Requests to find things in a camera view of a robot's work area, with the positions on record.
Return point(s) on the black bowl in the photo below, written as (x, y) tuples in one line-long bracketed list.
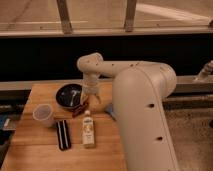
[(69, 95)]

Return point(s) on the left metal frame post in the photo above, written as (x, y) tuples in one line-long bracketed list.
[(64, 16)]

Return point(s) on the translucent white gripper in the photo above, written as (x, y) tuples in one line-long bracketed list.
[(90, 87)]

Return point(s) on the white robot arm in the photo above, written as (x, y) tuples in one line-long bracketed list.
[(137, 92)]

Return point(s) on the right metal frame post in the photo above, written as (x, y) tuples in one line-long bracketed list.
[(130, 15)]

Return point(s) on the white plastic bottle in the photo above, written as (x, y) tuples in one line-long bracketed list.
[(88, 135)]

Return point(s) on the metal frame post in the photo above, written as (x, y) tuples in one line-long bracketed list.
[(64, 16), (130, 15)]

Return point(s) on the blue sponge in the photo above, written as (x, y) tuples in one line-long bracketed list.
[(109, 111)]

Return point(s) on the black striped box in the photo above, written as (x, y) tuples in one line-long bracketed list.
[(64, 141)]

